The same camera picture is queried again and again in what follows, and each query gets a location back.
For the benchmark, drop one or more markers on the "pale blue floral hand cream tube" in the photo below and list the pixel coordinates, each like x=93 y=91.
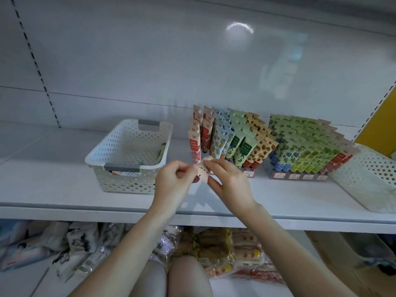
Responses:
x=202 y=170

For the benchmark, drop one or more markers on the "pile of snack packets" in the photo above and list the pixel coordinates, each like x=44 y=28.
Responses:
x=235 y=250

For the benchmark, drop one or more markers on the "white metal shelf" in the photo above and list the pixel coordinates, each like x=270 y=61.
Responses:
x=49 y=194

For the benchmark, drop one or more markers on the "person's left leg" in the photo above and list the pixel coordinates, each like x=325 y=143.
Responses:
x=151 y=280

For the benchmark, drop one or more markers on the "row of hand cream tubes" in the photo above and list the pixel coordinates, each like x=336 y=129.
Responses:
x=303 y=145

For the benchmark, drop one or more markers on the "clear divider tray with labels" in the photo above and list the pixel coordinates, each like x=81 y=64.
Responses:
x=295 y=176

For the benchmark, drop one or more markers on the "person's right forearm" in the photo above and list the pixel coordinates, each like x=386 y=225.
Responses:
x=300 y=256

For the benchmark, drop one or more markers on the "person's right leg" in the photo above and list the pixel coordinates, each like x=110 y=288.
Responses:
x=190 y=278

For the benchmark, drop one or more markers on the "person's leg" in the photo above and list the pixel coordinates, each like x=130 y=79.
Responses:
x=151 y=280
x=190 y=278

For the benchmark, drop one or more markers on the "person's right hand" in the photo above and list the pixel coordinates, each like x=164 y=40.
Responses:
x=234 y=185

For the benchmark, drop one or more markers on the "person's left hand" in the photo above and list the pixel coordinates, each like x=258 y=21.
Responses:
x=172 y=187

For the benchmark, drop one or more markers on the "white perforated plastic basket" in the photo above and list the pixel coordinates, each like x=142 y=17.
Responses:
x=117 y=182
x=365 y=182

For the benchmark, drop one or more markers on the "person's left forearm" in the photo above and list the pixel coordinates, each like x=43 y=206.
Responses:
x=120 y=256

